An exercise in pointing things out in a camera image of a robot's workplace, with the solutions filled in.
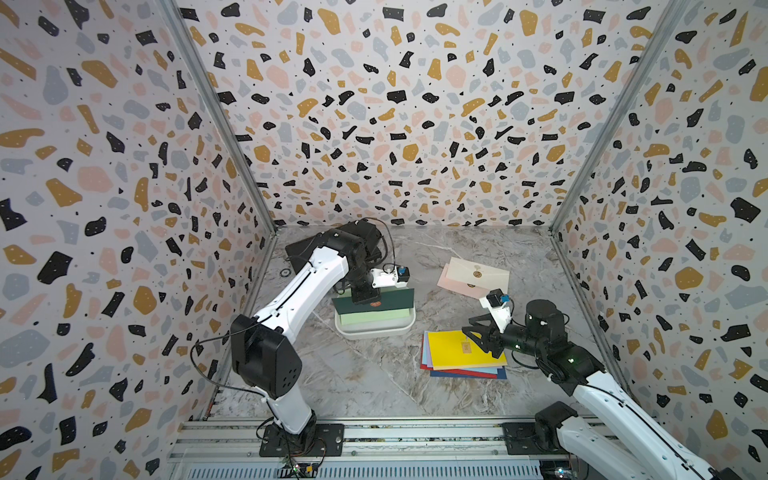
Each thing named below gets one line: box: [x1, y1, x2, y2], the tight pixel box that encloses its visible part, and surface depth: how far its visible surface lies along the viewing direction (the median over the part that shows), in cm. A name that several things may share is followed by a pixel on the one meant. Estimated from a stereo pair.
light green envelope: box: [340, 309, 410, 325], surface depth 89 cm
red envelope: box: [420, 335, 498, 379], surface depth 87 cm
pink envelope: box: [437, 263, 491, 300], surface depth 108 cm
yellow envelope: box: [427, 330, 508, 370], surface depth 89 cm
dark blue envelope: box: [430, 366, 507, 380], surface depth 87 cm
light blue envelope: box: [422, 331, 503, 375], surface depth 89 cm
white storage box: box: [334, 305, 416, 340], surface depth 91 cm
